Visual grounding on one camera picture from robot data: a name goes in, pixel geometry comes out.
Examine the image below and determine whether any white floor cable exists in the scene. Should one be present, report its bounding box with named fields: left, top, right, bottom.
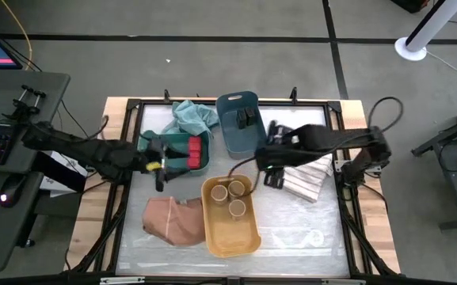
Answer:
left=425, top=50, right=457, bottom=82

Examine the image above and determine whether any white floor stand pole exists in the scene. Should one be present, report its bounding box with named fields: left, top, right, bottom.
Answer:
left=394, top=0, right=457, bottom=63

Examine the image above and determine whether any black clamp stand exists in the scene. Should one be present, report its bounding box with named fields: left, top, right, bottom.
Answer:
left=4, top=84, right=48, bottom=127

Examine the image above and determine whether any yellow plastic bin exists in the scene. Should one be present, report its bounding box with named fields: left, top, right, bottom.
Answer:
left=200, top=173, right=262, bottom=259

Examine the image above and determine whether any blue-grey plastic bin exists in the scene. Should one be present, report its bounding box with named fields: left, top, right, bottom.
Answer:
left=215, top=90, right=271, bottom=161

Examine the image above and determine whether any pink-brown cloth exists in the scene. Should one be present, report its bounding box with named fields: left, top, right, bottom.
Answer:
left=141, top=196, right=206, bottom=249

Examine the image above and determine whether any white striped towel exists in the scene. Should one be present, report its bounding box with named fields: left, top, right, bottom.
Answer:
left=282, top=154, right=334, bottom=203

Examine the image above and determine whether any light teal cloth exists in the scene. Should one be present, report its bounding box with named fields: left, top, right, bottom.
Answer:
left=161, top=99, right=220, bottom=138

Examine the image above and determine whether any teal plastic bin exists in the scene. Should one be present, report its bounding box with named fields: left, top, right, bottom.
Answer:
left=137, top=131, right=212, bottom=178

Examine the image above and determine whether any silver bracket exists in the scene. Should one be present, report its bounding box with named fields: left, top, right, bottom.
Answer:
left=321, top=278, right=368, bottom=285
left=99, top=275, right=146, bottom=285

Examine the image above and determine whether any tan lid spice jar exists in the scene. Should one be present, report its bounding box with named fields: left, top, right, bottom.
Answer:
left=227, top=179, right=246, bottom=198
left=210, top=184, right=229, bottom=206
left=228, top=199, right=247, bottom=222

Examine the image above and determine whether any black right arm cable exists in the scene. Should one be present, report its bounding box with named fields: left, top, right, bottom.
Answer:
left=368, top=96, right=405, bottom=135

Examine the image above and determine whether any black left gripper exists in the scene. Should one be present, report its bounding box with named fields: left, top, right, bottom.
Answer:
left=132, top=136, right=192, bottom=181

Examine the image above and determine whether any white paper box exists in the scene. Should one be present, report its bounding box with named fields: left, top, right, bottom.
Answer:
left=39, top=148, right=89, bottom=198

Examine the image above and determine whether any yellow cable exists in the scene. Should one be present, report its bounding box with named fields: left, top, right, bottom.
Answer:
left=0, top=0, right=34, bottom=72

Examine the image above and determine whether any black floor box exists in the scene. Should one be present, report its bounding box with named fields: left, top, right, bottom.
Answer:
left=390, top=0, right=431, bottom=13

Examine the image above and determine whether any black aluminium table frame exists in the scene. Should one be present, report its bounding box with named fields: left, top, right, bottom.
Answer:
left=67, top=97, right=402, bottom=285

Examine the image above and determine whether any black computer mouse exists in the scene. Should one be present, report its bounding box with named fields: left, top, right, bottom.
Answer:
left=0, top=173, right=28, bottom=209

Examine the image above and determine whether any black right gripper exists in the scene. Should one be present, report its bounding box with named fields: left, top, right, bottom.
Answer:
left=256, top=146, right=295, bottom=189

